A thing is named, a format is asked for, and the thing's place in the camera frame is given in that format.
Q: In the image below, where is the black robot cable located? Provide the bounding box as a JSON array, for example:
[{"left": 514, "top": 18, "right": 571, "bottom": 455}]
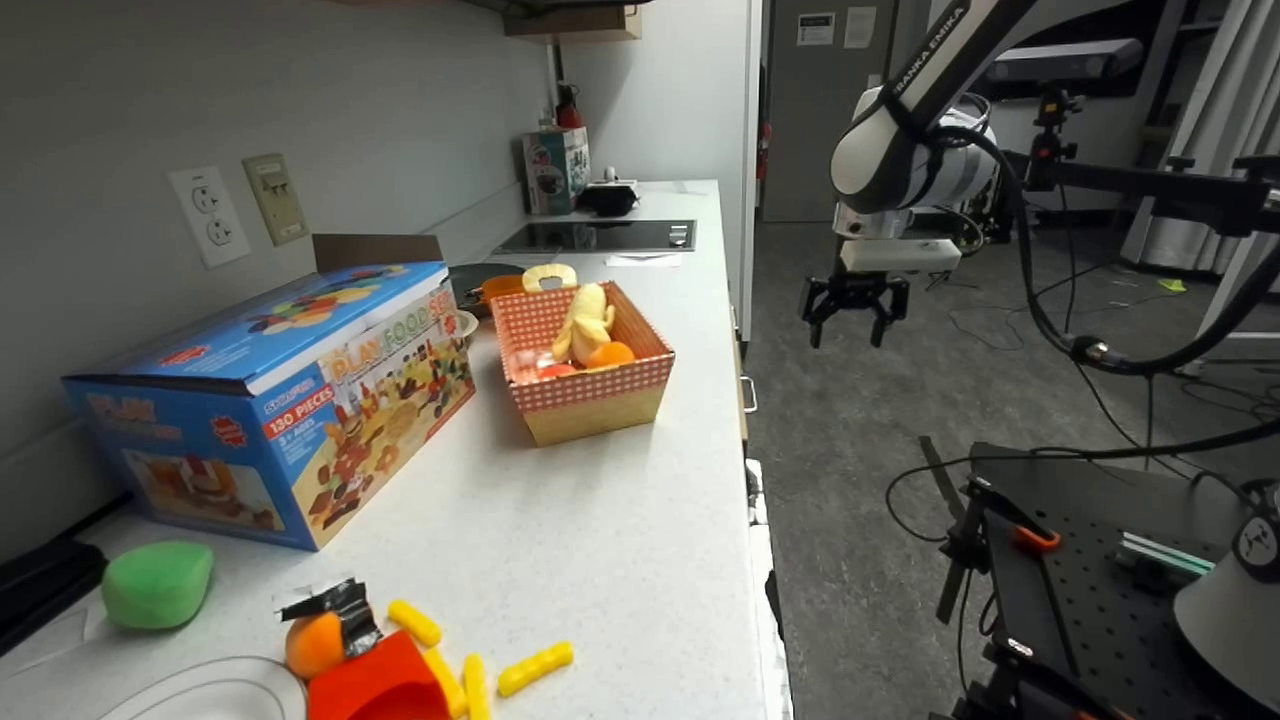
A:
[{"left": 975, "top": 115, "right": 1280, "bottom": 462}]

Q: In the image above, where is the green plush toy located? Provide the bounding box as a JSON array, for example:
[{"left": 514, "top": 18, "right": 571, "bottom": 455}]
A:
[{"left": 99, "top": 537, "right": 220, "bottom": 636}]

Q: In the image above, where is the white wall sign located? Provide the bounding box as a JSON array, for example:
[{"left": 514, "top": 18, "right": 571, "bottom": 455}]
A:
[
  {"left": 839, "top": 5, "right": 879, "bottom": 55},
  {"left": 793, "top": 9, "right": 839, "bottom": 51}
]

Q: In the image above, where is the green tube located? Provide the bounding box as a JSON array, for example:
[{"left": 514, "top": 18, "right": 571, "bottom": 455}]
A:
[{"left": 1115, "top": 528, "right": 1219, "bottom": 580}]

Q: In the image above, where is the white tripod leg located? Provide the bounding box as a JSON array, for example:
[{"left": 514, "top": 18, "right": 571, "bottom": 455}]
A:
[{"left": 1172, "top": 232, "right": 1280, "bottom": 385}]

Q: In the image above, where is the grey door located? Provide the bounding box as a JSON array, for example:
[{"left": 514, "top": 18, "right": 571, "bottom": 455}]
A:
[{"left": 755, "top": 0, "right": 937, "bottom": 225}]

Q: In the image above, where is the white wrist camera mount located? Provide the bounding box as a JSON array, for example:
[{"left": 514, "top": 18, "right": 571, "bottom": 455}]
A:
[{"left": 835, "top": 232, "right": 967, "bottom": 279}]

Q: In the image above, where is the red fire extinguisher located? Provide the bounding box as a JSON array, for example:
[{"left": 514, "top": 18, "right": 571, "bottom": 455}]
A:
[{"left": 554, "top": 78, "right": 592, "bottom": 130}]

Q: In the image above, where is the black breadboard table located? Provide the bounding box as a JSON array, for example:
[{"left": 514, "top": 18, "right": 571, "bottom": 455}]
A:
[{"left": 963, "top": 437, "right": 1280, "bottom": 720}]

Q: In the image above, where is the orange toy food piece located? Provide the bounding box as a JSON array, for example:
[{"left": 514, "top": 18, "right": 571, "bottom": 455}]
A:
[{"left": 579, "top": 341, "right": 641, "bottom": 373}]

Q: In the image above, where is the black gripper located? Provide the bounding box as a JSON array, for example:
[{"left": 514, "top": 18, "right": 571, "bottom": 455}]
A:
[{"left": 802, "top": 266, "right": 916, "bottom": 352}]

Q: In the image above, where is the black round plate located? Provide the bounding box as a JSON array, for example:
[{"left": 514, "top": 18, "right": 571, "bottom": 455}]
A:
[{"left": 443, "top": 261, "right": 533, "bottom": 324}]

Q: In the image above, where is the red checkered paper basket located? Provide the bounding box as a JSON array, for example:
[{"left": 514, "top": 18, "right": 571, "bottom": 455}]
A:
[{"left": 484, "top": 274, "right": 680, "bottom": 447}]

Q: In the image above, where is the yellow toy fry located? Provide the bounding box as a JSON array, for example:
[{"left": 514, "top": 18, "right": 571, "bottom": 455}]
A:
[
  {"left": 383, "top": 594, "right": 443, "bottom": 650},
  {"left": 492, "top": 636, "right": 579, "bottom": 698},
  {"left": 455, "top": 650, "right": 496, "bottom": 720}
]

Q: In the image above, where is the white bowl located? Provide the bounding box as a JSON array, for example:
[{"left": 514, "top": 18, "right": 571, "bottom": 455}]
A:
[{"left": 96, "top": 650, "right": 313, "bottom": 720}]

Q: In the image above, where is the black orange clamp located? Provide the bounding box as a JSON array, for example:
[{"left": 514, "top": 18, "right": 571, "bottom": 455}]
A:
[{"left": 916, "top": 437, "right": 1074, "bottom": 632}]

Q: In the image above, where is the black pot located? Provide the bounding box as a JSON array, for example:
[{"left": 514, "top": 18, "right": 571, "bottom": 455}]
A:
[{"left": 571, "top": 181, "right": 641, "bottom": 220}]

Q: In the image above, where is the orange toy ball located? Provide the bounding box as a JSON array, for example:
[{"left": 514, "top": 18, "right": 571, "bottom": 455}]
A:
[{"left": 282, "top": 607, "right": 350, "bottom": 684}]

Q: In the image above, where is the black cooktop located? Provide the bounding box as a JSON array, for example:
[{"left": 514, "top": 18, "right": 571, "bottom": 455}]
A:
[{"left": 492, "top": 217, "right": 700, "bottom": 261}]

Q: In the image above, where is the yellow toy banana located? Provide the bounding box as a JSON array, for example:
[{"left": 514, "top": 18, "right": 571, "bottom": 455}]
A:
[{"left": 549, "top": 279, "right": 621, "bottom": 369}]

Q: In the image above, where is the grey small kitchen appliance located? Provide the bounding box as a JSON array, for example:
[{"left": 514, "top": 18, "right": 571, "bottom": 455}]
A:
[{"left": 517, "top": 124, "right": 592, "bottom": 220}]

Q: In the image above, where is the orange plastic cup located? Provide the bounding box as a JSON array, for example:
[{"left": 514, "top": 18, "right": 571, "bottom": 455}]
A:
[{"left": 478, "top": 273, "right": 533, "bottom": 314}]

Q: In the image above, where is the grey box device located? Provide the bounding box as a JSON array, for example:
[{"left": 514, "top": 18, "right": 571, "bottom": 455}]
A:
[{"left": 994, "top": 35, "right": 1149, "bottom": 94}]

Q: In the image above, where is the black silver toy packet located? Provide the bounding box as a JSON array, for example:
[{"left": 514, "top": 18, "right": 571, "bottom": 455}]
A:
[{"left": 278, "top": 576, "right": 388, "bottom": 659}]

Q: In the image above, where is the black boom stand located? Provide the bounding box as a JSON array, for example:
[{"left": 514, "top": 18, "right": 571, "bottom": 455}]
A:
[{"left": 1022, "top": 83, "right": 1280, "bottom": 246}]

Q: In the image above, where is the red toy fries holder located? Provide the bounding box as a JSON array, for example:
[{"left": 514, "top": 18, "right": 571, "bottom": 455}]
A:
[{"left": 306, "top": 629, "right": 455, "bottom": 720}]

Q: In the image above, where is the white conical object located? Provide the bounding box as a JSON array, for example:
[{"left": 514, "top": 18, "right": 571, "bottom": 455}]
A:
[{"left": 1172, "top": 477, "right": 1280, "bottom": 720}]

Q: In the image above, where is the blue toy food box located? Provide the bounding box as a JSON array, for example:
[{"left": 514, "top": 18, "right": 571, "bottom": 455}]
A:
[{"left": 62, "top": 261, "right": 480, "bottom": 553}]

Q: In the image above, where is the yellow white toy donut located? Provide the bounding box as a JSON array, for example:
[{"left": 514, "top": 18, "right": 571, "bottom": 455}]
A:
[{"left": 517, "top": 261, "right": 583, "bottom": 295}]

